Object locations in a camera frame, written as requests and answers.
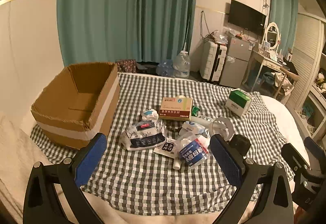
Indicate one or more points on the large clear water jug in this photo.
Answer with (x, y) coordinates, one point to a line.
(182, 63)

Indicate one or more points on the cardboard box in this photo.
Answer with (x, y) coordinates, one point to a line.
(76, 79)

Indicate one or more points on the white shelf with clutter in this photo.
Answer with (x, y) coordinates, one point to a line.
(312, 112)

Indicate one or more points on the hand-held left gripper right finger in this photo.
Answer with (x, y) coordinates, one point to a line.
(226, 160)

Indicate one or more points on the clear plastic bag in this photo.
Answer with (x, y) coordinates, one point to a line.
(221, 38)

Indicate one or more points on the narrow green curtain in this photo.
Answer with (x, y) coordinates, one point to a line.
(282, 10)

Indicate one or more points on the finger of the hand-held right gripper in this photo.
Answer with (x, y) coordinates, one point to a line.
(313, 144)
(293, 155)

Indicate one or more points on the bag of blue bottles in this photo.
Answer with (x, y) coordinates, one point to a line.
(165, 68)

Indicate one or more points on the dark bag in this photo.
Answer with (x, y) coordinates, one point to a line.
(146, 68)

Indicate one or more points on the wooden chair with clothes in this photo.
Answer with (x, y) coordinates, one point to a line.
(282, 81)

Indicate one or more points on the wide green curtain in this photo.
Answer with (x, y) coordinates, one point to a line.
(101, 10)

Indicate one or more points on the tan and red medicine box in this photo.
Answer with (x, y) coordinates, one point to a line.
(175, 109)

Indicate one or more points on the white and blue packet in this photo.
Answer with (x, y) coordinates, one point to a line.
(191, 129)

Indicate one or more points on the white suitcase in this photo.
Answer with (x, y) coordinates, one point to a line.
(211, 61)

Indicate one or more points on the green packet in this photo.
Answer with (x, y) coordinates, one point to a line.
(195, 111)

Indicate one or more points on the grey checkered blanket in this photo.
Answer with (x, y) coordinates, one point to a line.
(142, 175)

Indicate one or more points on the black and white sachet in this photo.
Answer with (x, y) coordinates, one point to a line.
(165, 147)

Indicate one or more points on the blue label plastic bag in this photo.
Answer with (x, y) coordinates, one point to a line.
(192, 154)

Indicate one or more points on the black wall television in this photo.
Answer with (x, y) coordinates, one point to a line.
(245, 16)

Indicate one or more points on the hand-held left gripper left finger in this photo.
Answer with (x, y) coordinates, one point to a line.
(91, 157)

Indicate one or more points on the white louvered wardrobe door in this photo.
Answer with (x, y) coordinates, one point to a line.
(305, 56)

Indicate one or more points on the slim white packet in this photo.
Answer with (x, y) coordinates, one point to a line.
(202, 119)

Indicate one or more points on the oval white vanity mirror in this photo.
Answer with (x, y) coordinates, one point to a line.
(271, 34)

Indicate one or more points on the green and white box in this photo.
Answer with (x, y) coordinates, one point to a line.
(238, 101)

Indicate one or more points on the white dressing table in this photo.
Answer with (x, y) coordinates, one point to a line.
(267, 62)

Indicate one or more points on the grey mini fridge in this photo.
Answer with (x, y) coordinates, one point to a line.
(235, 61)

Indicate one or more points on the white printed plastic pack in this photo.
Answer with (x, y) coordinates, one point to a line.
(142, 137)

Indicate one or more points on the floral patterned bag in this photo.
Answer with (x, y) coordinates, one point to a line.
(126, 65)

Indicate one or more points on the small white crumpled packet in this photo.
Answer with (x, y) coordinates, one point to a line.
(149, 114)

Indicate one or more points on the white tube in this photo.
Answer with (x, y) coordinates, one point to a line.
(177, 165)

